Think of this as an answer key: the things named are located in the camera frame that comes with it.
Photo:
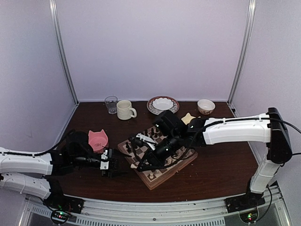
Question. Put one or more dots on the patterned brown rim plate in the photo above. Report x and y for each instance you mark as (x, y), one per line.
(155, 111)

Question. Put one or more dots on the pink cat-ear bowl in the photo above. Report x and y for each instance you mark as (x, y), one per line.
(98, 141)

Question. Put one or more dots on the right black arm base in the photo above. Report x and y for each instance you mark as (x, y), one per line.
(244, 202)

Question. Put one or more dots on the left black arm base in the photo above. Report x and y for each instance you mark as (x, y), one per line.
(65, 203)

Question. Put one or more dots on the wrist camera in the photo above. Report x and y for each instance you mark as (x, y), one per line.
(142, 140)
(106, 159)

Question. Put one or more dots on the right aluminium frame post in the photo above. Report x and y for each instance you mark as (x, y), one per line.
(245, 43)

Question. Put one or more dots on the wooden chess board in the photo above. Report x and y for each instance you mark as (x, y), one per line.
(164, 174)

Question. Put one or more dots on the clear drinking glass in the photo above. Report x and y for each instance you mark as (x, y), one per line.
(111, 104)

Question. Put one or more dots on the white scalloped bowl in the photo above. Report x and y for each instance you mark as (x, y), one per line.
(163, 103)

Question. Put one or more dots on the front aluminium rail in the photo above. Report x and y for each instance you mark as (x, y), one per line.
(210, 212)

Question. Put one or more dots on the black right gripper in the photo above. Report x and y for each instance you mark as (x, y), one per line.
(155, 161)

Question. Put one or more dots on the white floral small bowl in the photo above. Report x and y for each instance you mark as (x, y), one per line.
(205, 106)

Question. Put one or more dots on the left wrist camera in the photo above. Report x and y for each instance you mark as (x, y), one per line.
(106, 159)

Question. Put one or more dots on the cream ribbed mug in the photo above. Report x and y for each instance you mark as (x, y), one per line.
(125, 111)

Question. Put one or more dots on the aluminium frame post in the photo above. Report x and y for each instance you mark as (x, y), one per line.
(62, 54)
(245, 43)

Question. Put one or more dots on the yellow cat-ear bowl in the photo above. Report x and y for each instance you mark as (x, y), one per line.
(187, 118)

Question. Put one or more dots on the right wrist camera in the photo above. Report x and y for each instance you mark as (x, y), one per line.
(142, 140)

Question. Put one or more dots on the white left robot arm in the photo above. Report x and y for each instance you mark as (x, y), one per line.
(73, 150)

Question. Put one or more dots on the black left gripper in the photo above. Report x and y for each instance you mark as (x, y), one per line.
(115, 152)

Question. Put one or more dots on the left aluminium frame post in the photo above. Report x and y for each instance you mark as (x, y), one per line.
(62, 54)

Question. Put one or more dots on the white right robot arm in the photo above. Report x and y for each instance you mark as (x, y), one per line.
(267, 128)

